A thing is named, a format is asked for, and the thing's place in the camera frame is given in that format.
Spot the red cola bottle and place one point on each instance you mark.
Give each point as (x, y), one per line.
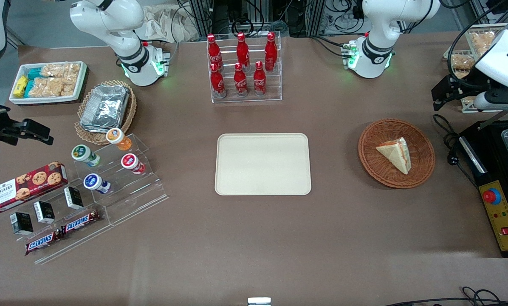
(259, 80)
(213, 51)
(218, 83)
(271, 53)
(242, 51)
(240, 83)

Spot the clear acrylic cup step stand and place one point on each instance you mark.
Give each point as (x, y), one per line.
(139, 191)

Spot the yellow control panel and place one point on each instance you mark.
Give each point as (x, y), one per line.
(506, 221)

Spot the teal snack packet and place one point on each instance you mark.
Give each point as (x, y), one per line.
(34, 73)
(29, 88)

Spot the triangular sandwich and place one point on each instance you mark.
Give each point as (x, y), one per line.
(396, 155)

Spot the clear bag of rice crackers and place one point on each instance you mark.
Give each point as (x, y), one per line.
(52, 87)
(60, 70)

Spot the black machine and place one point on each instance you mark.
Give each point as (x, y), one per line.
(492, 161)

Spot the red emergency stop button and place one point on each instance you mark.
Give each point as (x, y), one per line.
(492, 196)

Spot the red lid yogurt cup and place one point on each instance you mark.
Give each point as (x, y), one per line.
(131, 162)

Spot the green lid yogurt cup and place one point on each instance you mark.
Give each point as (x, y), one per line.
(84, 154)

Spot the small black box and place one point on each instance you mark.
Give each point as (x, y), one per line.
(44, 212)
(21, 223)
(73, 197)

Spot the white rectangular bin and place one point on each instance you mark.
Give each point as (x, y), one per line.
(82, 80)

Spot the blue lid yogurt cup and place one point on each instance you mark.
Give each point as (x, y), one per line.
(94, 182)

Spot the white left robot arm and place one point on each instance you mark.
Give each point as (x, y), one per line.
(377, 51)

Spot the round brown wicker basket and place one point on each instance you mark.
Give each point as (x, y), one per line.
(379, 174)

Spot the beige cloth bag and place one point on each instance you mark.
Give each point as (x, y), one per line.
(165, 25)

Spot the orange lid yogurt cup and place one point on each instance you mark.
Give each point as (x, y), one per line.
(117, 138)

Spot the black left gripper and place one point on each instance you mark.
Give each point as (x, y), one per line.
(464, 87)

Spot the silver metal bar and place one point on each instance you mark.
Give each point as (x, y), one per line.
(498, 117)

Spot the stack of foil containers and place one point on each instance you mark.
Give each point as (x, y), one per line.
(105, 106)

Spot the clear acrylic snack step stand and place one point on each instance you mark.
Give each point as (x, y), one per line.
(84, 240)

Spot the light woven wicker basket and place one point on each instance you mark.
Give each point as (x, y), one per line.
(131, 108)

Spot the yellow snack packet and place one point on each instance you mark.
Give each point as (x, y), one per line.
(20, 86)

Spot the beige plastic tray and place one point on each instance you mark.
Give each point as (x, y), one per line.
(258, 165)

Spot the Snickers chocolate bar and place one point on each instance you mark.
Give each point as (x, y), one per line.
(80, 222)
(42, 242)

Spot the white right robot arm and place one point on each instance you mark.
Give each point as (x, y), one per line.
(131, 55)

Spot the clear acrylic bottle rack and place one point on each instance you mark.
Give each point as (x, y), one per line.
(275, 85)

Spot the red Walkers cookie box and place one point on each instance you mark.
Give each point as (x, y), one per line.
(24, 187)

